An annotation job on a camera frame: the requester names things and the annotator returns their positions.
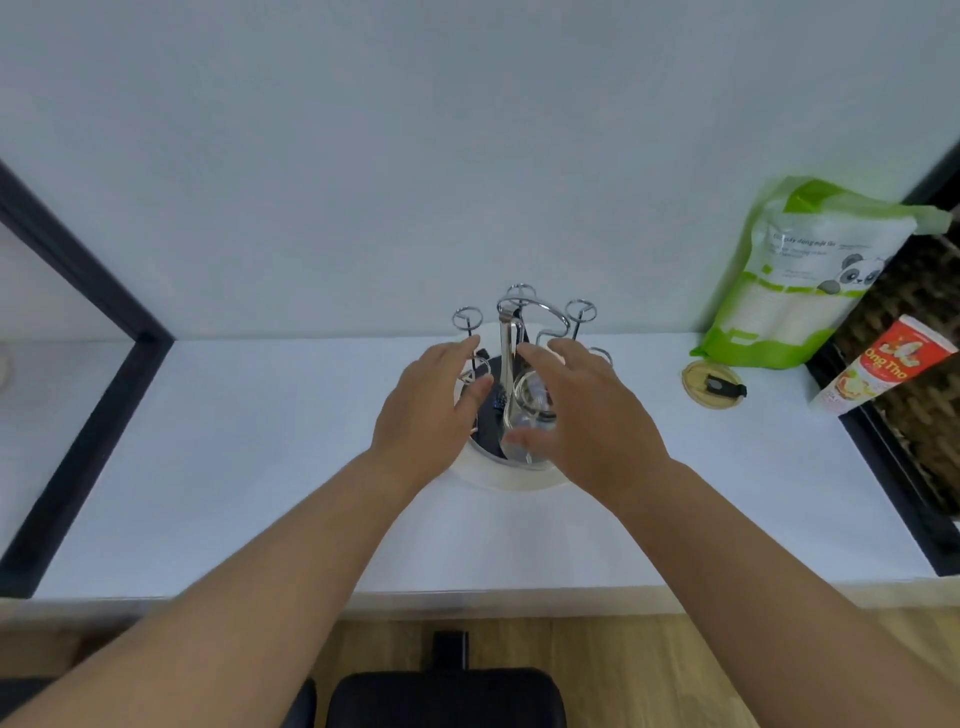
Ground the person's left hand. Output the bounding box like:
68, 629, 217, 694
371, 335, 495, 493

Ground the person's right hand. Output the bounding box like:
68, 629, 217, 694
516, 337, 672, 519

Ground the person's left forearm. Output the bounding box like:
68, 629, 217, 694
0, 448, 421, 728

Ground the person's right forearm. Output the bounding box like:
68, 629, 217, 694
613, 459, 960, 728

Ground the clear glass cup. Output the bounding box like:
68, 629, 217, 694
500, 367, 561, 466

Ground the round wooden lid black tab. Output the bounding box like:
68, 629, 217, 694
681, 360, 749, 411

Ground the green white refill pouch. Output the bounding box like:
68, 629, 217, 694
690, 176, 954, 371

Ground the black chair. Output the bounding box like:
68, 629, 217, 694
0, 630, 569, 728

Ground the red white tube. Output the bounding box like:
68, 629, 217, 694
808, 315, 960, 417

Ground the brown woven wicker panel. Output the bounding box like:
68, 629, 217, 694
831, 216, 960, 519

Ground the chrome wire cup rack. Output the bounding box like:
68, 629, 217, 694
452, 283, 615, 471

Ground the black frame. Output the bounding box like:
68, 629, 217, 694
804, 141, 960, 578
0, 159, 176, 600

